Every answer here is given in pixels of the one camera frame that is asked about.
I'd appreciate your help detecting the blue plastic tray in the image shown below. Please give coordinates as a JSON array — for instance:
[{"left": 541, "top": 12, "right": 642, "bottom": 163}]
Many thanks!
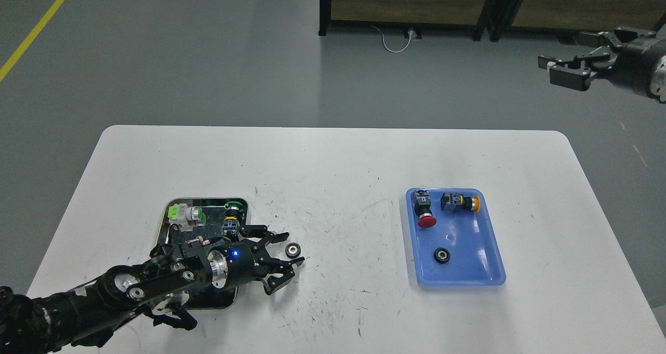
[{"left": 406, "top": 187, "right": 506, "bottom": 287}]

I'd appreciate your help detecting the green push button switch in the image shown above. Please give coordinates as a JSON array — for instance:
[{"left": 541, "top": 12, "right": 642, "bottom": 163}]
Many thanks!
[{"left": 166, "top": 203, "right": 207, "bottom": 227}]

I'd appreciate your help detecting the silver metal tray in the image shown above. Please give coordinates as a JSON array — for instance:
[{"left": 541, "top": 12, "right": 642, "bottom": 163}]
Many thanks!
[{"left": 156, "top": 197, "right": 248, "bottom": 310}]

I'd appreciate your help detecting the black framed wooden cabinet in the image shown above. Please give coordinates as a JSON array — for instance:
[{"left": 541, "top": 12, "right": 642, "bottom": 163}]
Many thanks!
[{"left": 318, "top": 0, "right": 665, "bottom": 41}]

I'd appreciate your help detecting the red mushroom push button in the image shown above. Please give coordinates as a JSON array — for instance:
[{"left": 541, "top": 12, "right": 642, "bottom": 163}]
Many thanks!
[{"left": 412, "top": 189, "right": 437, "bottom": 229}]

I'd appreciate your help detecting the black gear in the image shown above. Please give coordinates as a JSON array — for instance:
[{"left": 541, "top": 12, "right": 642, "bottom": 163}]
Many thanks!
[
  {"left": 433, "top": 247, "right": 451, "bottom": 264},
  {"left": 285, "top": 242, "right": 301, "bottom": 259}
]

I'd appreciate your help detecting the green button blue block switch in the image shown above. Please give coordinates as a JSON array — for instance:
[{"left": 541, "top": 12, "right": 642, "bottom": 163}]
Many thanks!
[{"left": 223, "top": 200, "right": 247, "bottom": 238}]

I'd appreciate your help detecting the yellow push button switch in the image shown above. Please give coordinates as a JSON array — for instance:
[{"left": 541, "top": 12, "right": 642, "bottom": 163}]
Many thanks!
[{"left": 441, "top": 192, "right": 481, "bottom": 212}]

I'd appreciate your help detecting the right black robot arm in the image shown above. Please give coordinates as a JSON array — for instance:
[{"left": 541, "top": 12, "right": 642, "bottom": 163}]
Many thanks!
[{"left": 537, "top": 27, "right": 665, "bottom": 104}]

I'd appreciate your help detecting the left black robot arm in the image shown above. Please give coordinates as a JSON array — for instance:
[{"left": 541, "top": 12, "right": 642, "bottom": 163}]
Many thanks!
[{"left": 2, "top": 226, "right": 305, "bottom": 353}]

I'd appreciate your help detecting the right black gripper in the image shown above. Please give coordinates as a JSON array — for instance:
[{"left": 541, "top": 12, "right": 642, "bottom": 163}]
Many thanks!
[{"left": 538, "top": 27, "right": 665, "bottom": 99}]

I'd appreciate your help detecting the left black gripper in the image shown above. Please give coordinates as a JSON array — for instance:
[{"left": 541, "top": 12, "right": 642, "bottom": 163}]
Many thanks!
[{"left": 208, "top": 224, "right": 306, "bottom": 296}]

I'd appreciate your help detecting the white cable on floor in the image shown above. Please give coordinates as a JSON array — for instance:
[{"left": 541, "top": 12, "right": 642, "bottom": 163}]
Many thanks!
[{"left": 371, "top": 25, "right": 417, "bottom": 53}]

